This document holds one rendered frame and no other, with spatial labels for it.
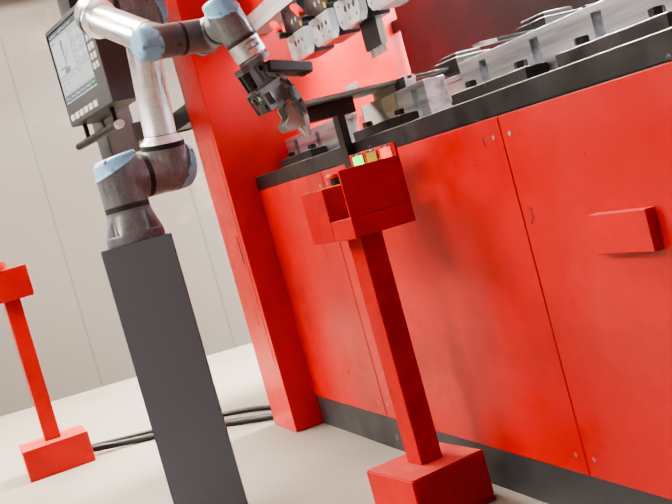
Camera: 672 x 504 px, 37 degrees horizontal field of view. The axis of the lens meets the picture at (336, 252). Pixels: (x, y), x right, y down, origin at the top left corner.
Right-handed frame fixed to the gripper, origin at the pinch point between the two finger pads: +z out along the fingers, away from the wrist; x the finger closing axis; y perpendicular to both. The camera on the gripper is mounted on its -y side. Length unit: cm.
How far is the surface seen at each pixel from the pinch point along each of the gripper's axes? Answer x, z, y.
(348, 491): -33, 87, 30
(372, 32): -19.1, -8.1, -42.7
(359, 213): 14.6, 19.1, 8.8
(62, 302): -381, 44, -17
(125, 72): -123, -37, -22
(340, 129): -21.6, 7.5, -20.2
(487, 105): 46.2, 10.9, -10.2
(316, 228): -1.9, 19.4, 11.1
